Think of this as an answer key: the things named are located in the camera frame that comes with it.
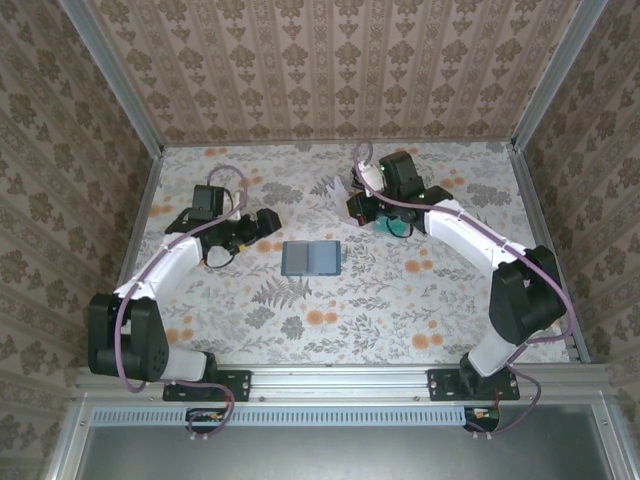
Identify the grey translucent card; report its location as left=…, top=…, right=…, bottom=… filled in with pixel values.
left=326, top=178, right=352, bottom=212

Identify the blue leather card holder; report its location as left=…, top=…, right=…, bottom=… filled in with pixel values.
left=280, top=240, right=343, bottom=278

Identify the teal card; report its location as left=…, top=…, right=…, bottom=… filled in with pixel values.
left=373, top=214, right=412, bottom=239

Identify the black electronics board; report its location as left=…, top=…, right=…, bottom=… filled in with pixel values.
left=463, top=405, right=502, bottom=434
left=185, top=407, right=227, bottom=437

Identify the grey metal sheet panel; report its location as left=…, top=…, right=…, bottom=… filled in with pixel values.
left=74, top=424, right=619, bottom=480

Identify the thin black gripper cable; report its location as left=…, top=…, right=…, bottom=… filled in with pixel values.
left=202, top=246, right=237, bottom=270

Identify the aluminium table side rail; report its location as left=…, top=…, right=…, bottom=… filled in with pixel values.
left=504, top=142, right=592, bottom=365
left=93, top=147, right=166, bottom=366

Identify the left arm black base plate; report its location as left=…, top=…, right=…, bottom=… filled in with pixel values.
left=162, top=368, right=252, bottom=403

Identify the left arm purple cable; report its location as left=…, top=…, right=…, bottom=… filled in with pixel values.
left=117, top=164, right=251, bottom=444

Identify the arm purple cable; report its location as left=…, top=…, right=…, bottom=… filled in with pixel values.
left=117, top=164, right=251, bottom=444
left=352, top=141, right=576, bottom=441

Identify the aluminium mounting rail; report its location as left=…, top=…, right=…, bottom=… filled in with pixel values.
left=73, top=363, right=610, bottom=401

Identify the aluminium frame post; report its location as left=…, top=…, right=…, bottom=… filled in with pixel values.
left=510, top=0, right=612, bottom=154
left=58, top=0, right=167, bottom=154

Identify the grey slotted cable duct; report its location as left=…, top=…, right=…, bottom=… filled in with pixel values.
left=92, top=405, right=469, bottom=428

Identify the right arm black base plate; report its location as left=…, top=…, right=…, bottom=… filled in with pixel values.
left=427, top=368, right=521, bottom=403

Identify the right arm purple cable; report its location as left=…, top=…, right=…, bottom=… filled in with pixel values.
left=352, top=141, right=576, bottom=441

